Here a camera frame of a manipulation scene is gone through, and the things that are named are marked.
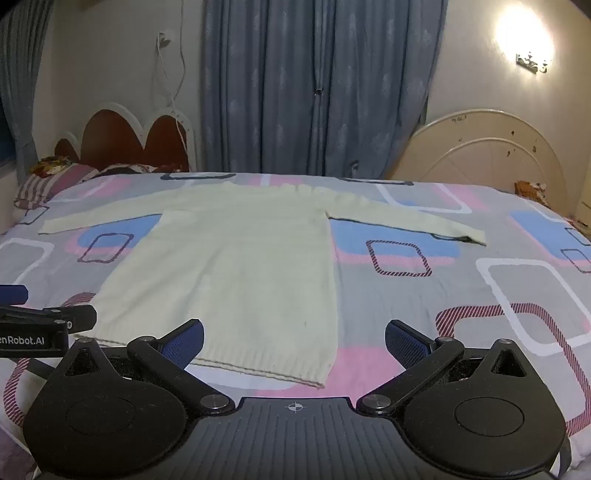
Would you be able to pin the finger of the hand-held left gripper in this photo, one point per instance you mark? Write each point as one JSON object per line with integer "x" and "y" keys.
{"x": 11, "y": 295}
{"x": 60, "y": 317}

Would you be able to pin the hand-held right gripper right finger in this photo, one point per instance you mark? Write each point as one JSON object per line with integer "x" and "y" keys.
{"x": 406, "y": 345}

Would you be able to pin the striped pink pillow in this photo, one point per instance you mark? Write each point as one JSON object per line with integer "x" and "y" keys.
{"x": 55, "y": 184}

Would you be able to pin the patterned bed sheet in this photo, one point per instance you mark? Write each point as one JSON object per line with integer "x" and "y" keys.
{"x": 485, "y": 295}

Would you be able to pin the yellow red floral pillow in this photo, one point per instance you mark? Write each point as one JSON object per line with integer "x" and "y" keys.
{"x": 53, "y": 165}

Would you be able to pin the dark patterned blanket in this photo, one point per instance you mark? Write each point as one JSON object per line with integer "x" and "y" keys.
{"x": 138, "y": 169}

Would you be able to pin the glowing wall lamp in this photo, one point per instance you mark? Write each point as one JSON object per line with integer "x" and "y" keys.
{"x": 533, "y": 61}

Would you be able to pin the red headboard with white frame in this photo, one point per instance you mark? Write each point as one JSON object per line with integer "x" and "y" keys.
{"x": 111, "y": 138}

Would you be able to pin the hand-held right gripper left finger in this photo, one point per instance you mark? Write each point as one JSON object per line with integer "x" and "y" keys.
{"x": 183, "y": 345}

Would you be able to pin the cream knitted sweater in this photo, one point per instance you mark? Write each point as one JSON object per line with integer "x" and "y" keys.
{"x": 240, "y": 267}

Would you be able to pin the cream arched headboard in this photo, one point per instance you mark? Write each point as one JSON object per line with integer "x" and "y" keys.
{"x": 485, "y": 152}

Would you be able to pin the orange floral cushion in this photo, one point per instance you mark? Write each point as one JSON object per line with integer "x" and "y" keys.
{"x": 531, "y": 191}

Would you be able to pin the blue-grey side curtain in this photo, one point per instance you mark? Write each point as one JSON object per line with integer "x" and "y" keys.
{"x": 21, "y": 83}

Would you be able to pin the white wall plug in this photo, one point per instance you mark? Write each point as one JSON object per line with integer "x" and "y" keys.
{"x": 164, "y": 38}

